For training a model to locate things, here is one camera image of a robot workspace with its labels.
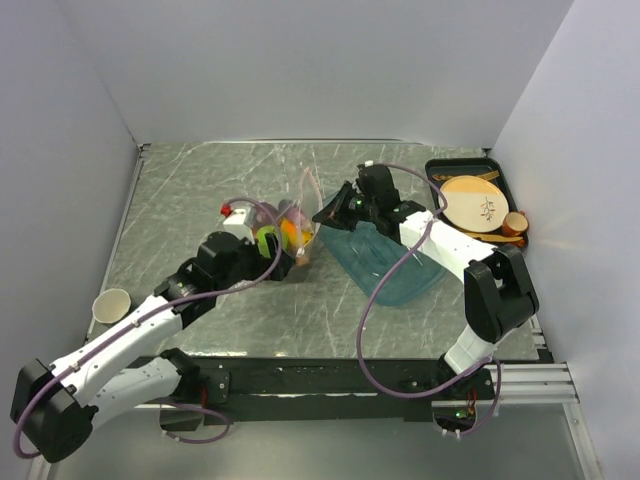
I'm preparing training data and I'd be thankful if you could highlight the cream and orange plate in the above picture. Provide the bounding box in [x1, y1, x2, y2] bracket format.
[438, 175, 509, 233]

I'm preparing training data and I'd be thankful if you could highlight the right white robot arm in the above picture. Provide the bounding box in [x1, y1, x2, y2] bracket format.
[313, 163, 539, 398]

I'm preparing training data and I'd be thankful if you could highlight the teal transparent food tray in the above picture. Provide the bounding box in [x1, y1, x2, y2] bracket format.
[318, 222, 445, 307]

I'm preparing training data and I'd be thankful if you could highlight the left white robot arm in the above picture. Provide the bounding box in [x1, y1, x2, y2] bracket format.
[10, 227, 293, 463]

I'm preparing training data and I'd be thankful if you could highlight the aluminium rail frame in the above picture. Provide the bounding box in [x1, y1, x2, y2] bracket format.
[11, 351, 578, 463]

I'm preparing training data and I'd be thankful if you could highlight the green paper cup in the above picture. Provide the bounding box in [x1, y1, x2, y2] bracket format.
[91, 288, 132, 325]

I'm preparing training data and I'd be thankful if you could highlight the small brown ceramic cup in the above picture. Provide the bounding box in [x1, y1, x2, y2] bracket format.
[501, 211, 529, 237]

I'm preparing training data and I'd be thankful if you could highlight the orange mango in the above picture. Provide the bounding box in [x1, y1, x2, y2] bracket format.
[280, 220, 313, 253]

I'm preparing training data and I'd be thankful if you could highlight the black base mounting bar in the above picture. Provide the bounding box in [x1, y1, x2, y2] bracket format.
[74, 355, 556, 427]

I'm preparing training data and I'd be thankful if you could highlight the purple cable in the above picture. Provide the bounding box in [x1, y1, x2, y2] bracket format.
[355, 162, 501, 437]
[10, 198, 284, 459]

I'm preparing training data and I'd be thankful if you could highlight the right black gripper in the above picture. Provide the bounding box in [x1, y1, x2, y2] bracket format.
[312, 181, 378, 233]

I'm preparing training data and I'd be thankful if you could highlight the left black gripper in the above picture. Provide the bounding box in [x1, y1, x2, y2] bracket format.
[214, 232, 295, 294]

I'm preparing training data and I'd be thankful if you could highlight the green apple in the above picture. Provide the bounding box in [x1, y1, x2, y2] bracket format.
[254, 225, 278, 248]

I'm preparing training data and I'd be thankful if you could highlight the wooden fork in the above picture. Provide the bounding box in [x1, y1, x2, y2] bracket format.
[432, 170, 500, 182]

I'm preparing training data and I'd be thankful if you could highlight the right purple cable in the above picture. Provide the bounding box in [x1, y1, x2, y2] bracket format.
[355, 162, 501, 437]

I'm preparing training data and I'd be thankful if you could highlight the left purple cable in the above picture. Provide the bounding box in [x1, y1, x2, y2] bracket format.
[10, 198, 284, 459]

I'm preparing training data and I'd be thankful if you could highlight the black serving tray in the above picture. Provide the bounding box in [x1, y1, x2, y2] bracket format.
[425, 157, 529, 248]

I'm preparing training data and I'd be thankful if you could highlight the clear zip top bag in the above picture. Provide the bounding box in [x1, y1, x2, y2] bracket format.
[249, 168, 323, 266]

